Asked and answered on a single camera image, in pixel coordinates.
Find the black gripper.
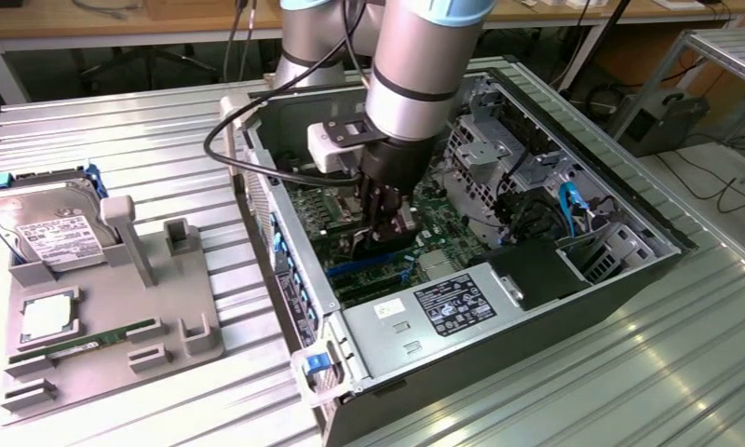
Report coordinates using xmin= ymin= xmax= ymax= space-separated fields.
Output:
xmin=354 ymin=136 xmax=438 ymax=197

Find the silver power supply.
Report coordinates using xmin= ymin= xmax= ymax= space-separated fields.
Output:
xmin=340 ymin=262 xmax=526 ymax=379

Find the blue disk wire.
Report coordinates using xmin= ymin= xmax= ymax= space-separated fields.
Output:
xmin=556 ymin=180 xmax=590 ymax=239

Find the grey corner bracket with blue latch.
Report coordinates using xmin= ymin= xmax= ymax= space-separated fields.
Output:
xmin=289 ymin=341 xmax=350 ymax=410

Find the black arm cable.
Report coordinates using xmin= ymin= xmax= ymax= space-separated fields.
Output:
xmin=202 ymin=0 xmax=373 ymax=187

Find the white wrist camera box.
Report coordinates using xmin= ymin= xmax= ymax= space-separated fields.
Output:
xmin=305 ymin=121 xmax=365 ymax=174

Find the blue expansion slot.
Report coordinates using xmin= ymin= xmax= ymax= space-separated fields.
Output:
xmin=325 ymin=253 xmax=410 ymax=281

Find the wooden desk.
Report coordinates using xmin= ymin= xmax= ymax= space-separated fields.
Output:
xmin=0 ymin=0 xmax=745 ymax=106

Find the black box on floor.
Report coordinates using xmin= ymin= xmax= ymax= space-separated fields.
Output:
xmin=618 ymin=88 xmax=711 ymax=158

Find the open black PC case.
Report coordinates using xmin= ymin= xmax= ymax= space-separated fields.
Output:
xmin=220 ymin=64 xmax=701 ymax=447

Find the silver disk bay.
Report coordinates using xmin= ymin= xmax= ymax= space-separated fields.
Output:
xmin=556 ymin=222 xmax=655 ymax=286

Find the silver heat sink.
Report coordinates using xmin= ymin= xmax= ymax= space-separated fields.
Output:
xmin=417 ymin=252 xmax=468 ymax=281

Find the hard disk with blue carrier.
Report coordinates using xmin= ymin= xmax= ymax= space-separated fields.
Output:
xmin=0 ymin=160 xmax=110 ymax=275

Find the grey parts rack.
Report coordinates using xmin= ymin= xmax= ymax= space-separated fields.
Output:
xmin=0 ymin=195 xmax=228 ymax=413

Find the silver CPU chip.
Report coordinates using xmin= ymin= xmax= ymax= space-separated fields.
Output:
xmin=20 ymin=294 xmax=80 ymax=337

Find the green motherboard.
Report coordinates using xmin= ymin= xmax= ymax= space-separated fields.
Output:
xmin=284 ymin=176 xmax=505 ymax=309

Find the black plastic shroud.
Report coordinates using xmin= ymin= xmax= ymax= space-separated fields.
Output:
xmin=469 ymin=242 xmax=592 ymax=312

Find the green RAM stick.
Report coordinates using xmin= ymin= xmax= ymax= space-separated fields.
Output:
xmin=9 ymin=323 xmax=162 ymax=365

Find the black chair base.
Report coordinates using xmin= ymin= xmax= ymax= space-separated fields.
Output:
xmin=78 ymin=45 xmax=220 ymax=83

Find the silver drive cage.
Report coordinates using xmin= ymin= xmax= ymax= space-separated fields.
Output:
xmin=450 ymin=77 xmax=573 ymax=188

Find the aluminium frame table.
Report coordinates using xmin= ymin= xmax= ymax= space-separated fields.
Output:
xmin=663 ymin=28 xmax=745 ymax=123

